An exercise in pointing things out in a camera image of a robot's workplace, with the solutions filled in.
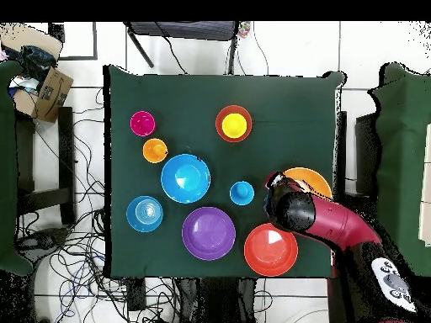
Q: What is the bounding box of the green cloth covered table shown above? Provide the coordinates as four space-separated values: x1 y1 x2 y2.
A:
368 61 431 278
0 59 35 277

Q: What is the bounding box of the multicoloured small toy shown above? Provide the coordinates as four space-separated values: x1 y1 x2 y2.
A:
237 21 253 39

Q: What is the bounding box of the black bench stand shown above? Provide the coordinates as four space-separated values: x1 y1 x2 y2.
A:
14 106 77 226

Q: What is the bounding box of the large red bowl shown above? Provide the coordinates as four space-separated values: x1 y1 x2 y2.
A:
243 222 300 278

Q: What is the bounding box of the grey black floor base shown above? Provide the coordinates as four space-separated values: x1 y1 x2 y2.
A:
14 226 72 263

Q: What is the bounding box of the black plastic bag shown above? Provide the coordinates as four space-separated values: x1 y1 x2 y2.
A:
16 45 58 85

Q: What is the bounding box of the large blue bowl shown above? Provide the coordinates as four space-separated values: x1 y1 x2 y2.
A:
160 153 212 205

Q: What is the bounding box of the small red bowl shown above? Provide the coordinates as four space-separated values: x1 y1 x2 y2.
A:
215 104 253 144

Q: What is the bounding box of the black folding chair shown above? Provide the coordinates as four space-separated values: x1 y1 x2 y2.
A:
123 21 241 76

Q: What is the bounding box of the purple bowl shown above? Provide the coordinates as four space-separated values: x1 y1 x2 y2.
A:
181 206 237 262

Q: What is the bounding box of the blue cup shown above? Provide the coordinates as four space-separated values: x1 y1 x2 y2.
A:
229 180 256 207

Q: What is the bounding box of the black power adapter box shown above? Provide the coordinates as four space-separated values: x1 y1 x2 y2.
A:
126 278 147 312

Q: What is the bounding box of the cardboard box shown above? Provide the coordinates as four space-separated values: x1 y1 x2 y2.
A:
0 22 75 124

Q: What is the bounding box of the orange cup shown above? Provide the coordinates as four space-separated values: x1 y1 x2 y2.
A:
141 137 169 165

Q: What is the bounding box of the yellow cup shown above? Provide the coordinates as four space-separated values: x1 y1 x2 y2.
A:
221 113 248 140

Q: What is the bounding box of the dark green tablecloth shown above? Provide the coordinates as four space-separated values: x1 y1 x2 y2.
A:
102 64 348 280

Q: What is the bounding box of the black computer tower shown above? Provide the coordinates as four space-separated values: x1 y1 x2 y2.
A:
354 112 380 196

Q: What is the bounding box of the small blue bowl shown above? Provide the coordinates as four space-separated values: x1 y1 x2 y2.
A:
125 195 165 234

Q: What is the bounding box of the large orange bowl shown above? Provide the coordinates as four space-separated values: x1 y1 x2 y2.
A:
282 167 334 200

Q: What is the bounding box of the tangle of floor cables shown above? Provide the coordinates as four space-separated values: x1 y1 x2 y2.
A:
14 87 274 323

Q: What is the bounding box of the black metal frame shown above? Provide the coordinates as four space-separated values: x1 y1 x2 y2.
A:
47 21 99 62

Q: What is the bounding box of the pink cup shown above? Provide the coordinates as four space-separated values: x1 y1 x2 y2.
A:
130 110 157 138

